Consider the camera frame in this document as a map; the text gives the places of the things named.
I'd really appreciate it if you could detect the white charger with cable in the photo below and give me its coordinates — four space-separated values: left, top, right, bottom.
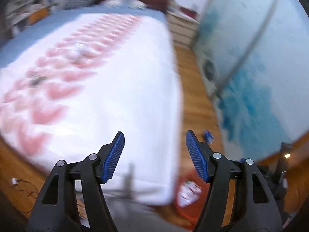
10 177 39 216

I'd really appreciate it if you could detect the cluttered wooden bookshelf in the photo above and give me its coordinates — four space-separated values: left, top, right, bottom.
1 0 54 39

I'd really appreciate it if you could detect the white pink patterned bedspread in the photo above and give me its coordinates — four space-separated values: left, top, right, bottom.
1 13 182 205

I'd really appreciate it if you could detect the white blue pillow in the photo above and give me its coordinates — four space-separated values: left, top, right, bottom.
100 0 147 9

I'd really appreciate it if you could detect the cream bedside drawer cabinet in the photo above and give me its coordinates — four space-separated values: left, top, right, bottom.
166 12 199 49

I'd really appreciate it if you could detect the small blue floor object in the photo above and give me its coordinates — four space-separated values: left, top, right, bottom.
203 130 214 144

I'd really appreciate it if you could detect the gold can lid with ring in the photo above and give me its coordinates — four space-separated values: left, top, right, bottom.
29 75 47 87

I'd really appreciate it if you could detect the blue patterned wardrobe door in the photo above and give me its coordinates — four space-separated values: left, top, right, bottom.
193 0 308 160

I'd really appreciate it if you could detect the blue bed sheet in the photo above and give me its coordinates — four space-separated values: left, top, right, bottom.
1 5 168 68

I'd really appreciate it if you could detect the green white plastic wrapper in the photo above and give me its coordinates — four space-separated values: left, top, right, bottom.
177 180 202 207

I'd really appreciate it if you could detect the red trash bag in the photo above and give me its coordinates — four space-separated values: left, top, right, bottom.
165 169 210 230

